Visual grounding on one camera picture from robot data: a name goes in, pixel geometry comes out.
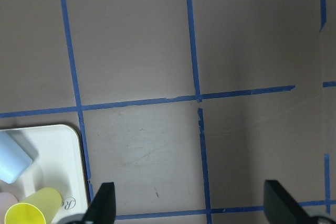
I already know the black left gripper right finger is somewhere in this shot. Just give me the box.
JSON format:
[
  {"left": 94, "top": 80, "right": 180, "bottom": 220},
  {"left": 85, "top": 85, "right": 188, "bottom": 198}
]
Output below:
[{"left": 264, "top": 180, "right": 311, "bottom": 223}]

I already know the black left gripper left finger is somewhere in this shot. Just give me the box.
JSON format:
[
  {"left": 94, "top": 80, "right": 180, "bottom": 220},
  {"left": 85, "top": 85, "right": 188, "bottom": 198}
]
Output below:
[{"left": 83, "top": 182, "right": 116, "bottom": 224}]

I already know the light blue cup far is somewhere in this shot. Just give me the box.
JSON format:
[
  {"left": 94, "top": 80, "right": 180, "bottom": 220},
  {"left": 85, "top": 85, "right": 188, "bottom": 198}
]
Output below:
[{"left": 1, "top": 131, "right": 33, "bottom": 184}]

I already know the yellow plastic cup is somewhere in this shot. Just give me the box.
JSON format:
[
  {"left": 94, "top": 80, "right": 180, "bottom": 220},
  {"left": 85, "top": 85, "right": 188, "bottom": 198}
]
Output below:
[{"left": 4, "top": 187, "right": 62, "bottom": 224}]

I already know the pink plastic cup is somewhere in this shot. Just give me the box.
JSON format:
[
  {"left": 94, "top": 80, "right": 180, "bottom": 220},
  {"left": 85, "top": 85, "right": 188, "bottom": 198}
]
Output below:
[{"left": 0, "top": 192, "right": 18, "bottom": 224}]

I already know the cream plastic tray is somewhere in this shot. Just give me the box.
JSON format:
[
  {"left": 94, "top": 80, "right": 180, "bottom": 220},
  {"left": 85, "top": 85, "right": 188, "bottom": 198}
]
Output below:
[{"left": 1, "top": 124, "right": 88, "bottom": 223}]

